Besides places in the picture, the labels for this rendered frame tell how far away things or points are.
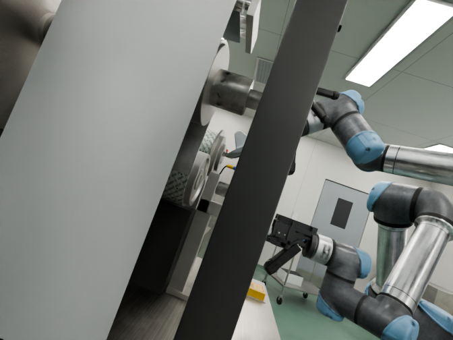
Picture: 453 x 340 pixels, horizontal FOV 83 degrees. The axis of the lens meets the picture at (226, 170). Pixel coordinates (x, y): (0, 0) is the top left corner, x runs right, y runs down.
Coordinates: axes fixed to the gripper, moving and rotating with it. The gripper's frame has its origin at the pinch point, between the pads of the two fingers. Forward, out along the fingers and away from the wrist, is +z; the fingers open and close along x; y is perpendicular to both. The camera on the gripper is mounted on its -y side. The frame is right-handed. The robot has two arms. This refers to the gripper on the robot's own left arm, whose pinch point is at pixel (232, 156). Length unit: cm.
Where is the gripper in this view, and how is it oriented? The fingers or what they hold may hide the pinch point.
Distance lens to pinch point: 66.6
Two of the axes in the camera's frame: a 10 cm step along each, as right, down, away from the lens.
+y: -3.4, -9.3, 1.2
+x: -0.5, -1.1, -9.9
